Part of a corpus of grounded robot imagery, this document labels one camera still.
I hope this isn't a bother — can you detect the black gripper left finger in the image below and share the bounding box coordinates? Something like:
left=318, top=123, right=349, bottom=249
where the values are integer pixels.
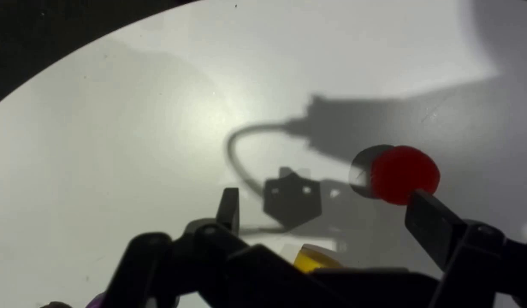
left=99, top=186, right=356, bottom=308

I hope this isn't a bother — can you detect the red cap white base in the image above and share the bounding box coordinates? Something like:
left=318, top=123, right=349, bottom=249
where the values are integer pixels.
left=347, top=143, right=441, bottom=207

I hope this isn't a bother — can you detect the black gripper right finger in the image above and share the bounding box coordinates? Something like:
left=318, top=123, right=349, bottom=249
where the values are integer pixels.
left=404, top=186, right=527, bottom=308

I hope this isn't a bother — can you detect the yellow can barcode orange lid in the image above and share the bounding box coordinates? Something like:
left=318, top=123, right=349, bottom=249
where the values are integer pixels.
left=292, top=243, right=344, bottom=273

